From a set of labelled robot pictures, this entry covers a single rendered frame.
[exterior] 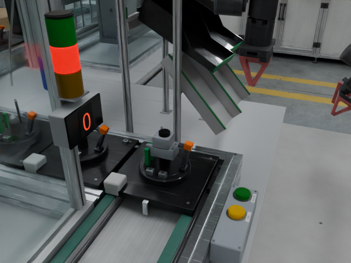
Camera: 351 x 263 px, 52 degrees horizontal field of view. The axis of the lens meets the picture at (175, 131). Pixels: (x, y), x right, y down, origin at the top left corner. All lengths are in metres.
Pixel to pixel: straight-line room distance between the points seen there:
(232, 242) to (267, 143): 0.61
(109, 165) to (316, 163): 0.68
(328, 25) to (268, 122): 3.47
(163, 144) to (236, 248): 0.30
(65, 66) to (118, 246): 0.42
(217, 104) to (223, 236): 0.50
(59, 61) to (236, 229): 0.51
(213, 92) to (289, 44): 3.78
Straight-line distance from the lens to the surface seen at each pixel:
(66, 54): 0.69
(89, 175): 0.99
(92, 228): 0.88
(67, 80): 0.71
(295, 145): 1.36
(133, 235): 0.89
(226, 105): 1.20
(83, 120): 0.75
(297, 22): 4.87
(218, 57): 1.11
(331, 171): 1.27
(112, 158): 1.04
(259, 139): 1.36
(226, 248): 0.81
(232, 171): 1.01
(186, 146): 0.90
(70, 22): 0.68
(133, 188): 0.93
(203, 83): 1.19
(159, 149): 0.92
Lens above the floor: 1.55
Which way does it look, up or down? 30 degrees down
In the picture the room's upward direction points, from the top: straight up
